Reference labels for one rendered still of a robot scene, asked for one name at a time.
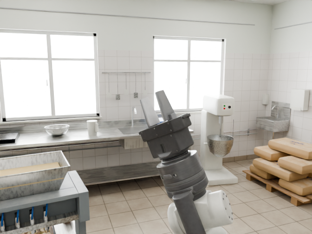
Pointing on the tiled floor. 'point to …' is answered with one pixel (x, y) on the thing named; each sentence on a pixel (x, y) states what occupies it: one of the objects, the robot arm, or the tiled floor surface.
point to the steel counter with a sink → (36, 132)
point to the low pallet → (273, 186)
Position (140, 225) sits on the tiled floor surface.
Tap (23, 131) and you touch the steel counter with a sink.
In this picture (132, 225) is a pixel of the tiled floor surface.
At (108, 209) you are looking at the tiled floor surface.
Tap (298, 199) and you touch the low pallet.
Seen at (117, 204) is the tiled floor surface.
